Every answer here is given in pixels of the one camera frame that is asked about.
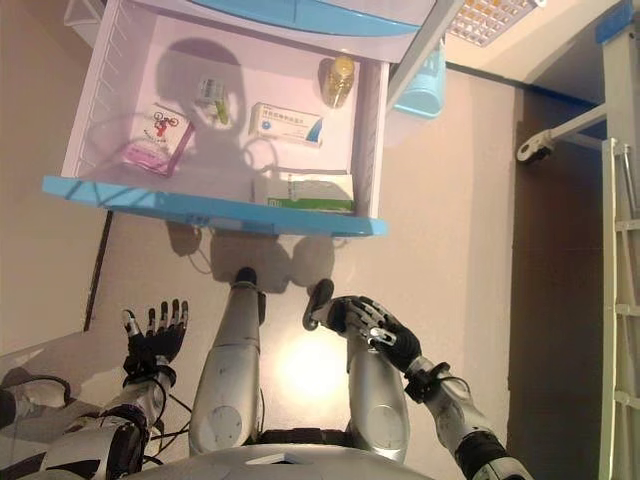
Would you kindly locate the silver robot torso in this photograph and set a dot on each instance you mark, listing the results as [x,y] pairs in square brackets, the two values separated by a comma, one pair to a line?
[300,465]

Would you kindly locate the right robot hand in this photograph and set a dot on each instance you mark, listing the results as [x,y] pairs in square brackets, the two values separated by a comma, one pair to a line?
[400,345]

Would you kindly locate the small green white medicine packet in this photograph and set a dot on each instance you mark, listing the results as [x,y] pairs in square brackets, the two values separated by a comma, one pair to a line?
[211,91]

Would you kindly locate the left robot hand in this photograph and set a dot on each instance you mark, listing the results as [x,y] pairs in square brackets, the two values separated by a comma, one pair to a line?
[157,345]

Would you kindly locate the blue plastic bin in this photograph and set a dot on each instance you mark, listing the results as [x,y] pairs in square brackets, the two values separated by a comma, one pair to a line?
[422,85]

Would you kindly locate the silver robot leg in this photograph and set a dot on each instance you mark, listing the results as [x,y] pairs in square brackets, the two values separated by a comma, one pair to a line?
[230,370]
[375,400]

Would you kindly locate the white drawer blue front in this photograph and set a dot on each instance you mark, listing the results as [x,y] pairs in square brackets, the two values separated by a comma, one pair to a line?
[280,75]

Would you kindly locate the pink box red motorbike print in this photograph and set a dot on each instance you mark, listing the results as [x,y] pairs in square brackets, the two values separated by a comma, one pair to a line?
[157,137]

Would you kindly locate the white bed caster wheel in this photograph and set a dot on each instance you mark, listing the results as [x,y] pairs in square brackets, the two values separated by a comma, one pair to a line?
[532,147]

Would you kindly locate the white blue medicine box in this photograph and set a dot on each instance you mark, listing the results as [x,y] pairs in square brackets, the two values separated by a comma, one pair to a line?
[285,125]

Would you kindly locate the silver left robot leg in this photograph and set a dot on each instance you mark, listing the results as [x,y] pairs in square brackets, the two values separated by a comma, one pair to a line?
[230,370]

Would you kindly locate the black right robot foot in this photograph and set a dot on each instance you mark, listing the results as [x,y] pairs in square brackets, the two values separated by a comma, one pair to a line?
[321,295]

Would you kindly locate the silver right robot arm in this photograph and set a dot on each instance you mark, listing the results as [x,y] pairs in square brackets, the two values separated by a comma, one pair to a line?
[455,420]

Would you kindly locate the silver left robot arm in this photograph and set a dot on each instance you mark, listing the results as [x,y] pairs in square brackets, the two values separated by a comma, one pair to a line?
[142,397]

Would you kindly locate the silver right robot leg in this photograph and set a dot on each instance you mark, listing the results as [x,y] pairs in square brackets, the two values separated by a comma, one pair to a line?
[375,400]

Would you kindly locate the black left robot foot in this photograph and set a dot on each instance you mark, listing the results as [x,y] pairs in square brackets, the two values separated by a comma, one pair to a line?
[246,276]

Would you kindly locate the black robot foot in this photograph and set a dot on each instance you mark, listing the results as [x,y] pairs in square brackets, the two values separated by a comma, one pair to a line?
[246,276]
[321,295]

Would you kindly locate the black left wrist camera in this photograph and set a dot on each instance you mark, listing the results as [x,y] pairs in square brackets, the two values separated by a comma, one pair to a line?
[147,372]

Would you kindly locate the yellow pill bottle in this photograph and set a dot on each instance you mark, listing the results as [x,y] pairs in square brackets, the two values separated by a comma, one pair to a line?
[339,80]

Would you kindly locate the white green medicine box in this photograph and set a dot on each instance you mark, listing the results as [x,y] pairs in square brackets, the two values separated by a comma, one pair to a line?
[310,192]

